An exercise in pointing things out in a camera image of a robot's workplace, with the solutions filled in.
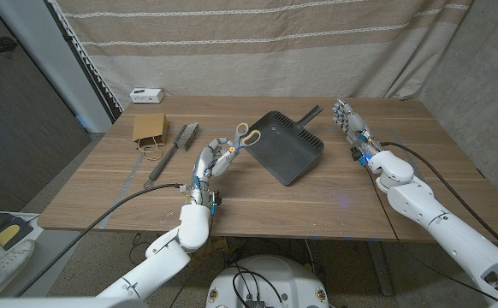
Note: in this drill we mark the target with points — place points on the beige striped curtain backdrop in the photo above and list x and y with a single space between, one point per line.
253 55

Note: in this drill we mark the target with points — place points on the grey floor mat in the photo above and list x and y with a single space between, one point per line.
56 252

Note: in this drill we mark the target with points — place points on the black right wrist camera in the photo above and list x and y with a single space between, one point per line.
357 155

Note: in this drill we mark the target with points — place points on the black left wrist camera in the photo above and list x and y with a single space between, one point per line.
215 199

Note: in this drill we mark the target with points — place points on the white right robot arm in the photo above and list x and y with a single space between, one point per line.
446 226

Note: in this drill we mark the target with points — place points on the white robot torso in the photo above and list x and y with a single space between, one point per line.
270 278

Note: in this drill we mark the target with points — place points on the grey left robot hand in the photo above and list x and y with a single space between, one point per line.
204 164

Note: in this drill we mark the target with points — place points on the white power strip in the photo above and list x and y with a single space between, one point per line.
146 95

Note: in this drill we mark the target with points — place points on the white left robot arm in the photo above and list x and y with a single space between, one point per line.
167 256

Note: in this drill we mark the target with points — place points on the brown cardboard scraps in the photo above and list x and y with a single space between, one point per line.
215 248

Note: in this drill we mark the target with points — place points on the white sneaker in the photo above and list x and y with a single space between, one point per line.
5 265

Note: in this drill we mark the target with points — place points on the black plastic dustpan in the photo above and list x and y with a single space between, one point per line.
281 149

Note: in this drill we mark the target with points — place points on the black strip with white trim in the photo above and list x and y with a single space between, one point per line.
90 68

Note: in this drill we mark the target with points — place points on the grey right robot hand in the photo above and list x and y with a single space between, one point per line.
353 124

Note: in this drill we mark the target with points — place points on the brown paper bag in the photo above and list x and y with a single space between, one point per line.
149 126

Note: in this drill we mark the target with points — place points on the grey table leg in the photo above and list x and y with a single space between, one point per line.
379 265

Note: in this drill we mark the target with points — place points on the black hand brush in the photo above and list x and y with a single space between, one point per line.
187 136

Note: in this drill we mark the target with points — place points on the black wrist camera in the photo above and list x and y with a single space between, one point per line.
357 155
215 199

